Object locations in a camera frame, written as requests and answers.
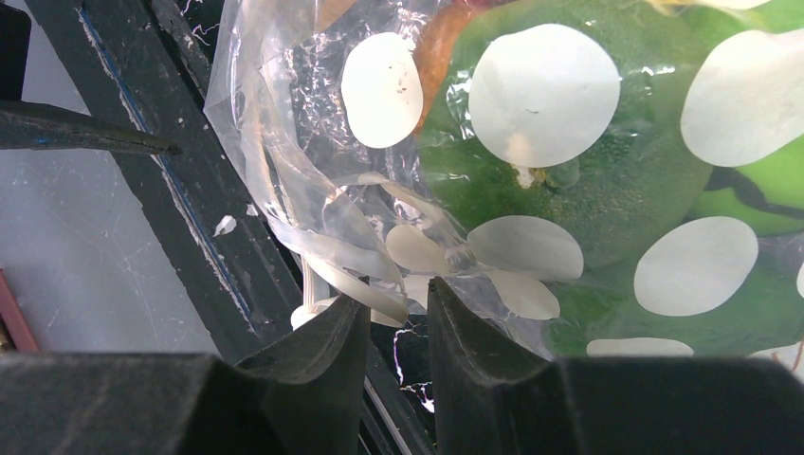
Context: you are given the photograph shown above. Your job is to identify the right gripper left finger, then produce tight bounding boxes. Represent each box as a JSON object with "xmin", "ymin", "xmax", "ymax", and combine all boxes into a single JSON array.
[{"xmin": 1, "ymin": 295, "xmax": 371, "ymax": 454}]

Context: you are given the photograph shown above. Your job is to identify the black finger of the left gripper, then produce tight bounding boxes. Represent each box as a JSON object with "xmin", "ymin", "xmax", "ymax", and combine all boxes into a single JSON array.
[{"xmin": 1, "ymin": 100, "xmax": 182, "ymax": 155}]

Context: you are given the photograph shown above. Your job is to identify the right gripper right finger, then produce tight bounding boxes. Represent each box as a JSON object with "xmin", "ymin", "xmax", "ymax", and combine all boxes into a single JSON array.
[{"xmin": 428, "ymin": 278, "xmax": 803, "ymax": 454}]

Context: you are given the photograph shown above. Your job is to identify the clear polka dot zip bag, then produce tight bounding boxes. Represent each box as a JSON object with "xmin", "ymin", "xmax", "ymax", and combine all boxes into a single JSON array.
[{"xmin": 205, "ymin": 1, "xmax": 803, "ymax": 374}]

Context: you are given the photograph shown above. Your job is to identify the orange fake fruit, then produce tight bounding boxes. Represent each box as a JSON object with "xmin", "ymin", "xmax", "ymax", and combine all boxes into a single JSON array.
[{"xmin": 413, "ymin": 2, "xmax": 486, "ymax": 136}]

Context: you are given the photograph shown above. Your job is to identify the green fake fruit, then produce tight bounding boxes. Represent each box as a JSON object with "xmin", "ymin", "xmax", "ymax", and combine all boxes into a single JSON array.
[{"xmin": 416, "ymin": 1, "xmax": 803, "ymax": 361}]

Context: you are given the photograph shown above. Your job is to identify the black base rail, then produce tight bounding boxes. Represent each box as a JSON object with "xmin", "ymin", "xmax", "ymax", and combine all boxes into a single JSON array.
[{"xmin": 25, "ymin": 0, "xmax": 434, "ymax": 455}]

